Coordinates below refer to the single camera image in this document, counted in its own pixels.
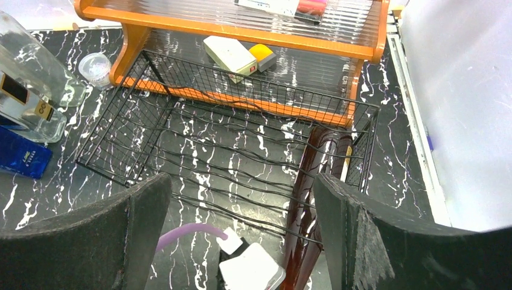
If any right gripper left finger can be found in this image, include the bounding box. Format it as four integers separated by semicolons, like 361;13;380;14
1;173;172;289

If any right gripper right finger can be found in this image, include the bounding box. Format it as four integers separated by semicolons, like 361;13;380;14
313;173;511;289

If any blue glass bottle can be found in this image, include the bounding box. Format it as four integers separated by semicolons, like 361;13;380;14
1;127;53;179

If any tall clear glass bottle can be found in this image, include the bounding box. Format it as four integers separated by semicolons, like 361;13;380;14
1;11;86;107

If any square clear whisky bottle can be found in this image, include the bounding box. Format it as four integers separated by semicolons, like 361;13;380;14
1;71;67;143

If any small clear plastic cup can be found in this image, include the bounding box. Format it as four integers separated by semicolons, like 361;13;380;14
78;53;113;91

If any orange wooden shelf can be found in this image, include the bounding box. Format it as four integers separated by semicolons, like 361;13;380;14
74;1;389;127

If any cream cardboard box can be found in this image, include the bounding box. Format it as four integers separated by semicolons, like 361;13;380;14
203;36;258;83

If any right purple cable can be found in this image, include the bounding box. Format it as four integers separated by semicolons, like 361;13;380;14
155;222;229;254

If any black wire wine rack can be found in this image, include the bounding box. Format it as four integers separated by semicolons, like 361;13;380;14
76;50;379;243

